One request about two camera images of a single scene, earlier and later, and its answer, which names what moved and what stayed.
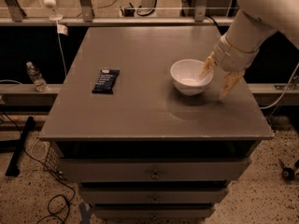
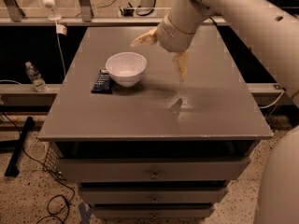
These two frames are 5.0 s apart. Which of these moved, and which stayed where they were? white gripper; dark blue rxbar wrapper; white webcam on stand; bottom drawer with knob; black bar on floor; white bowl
Moved: white bowl; white gripper
Stayed: dark blue rxbar wrapper; white webcam on stand; black bar on floor; bottom drawer with knob
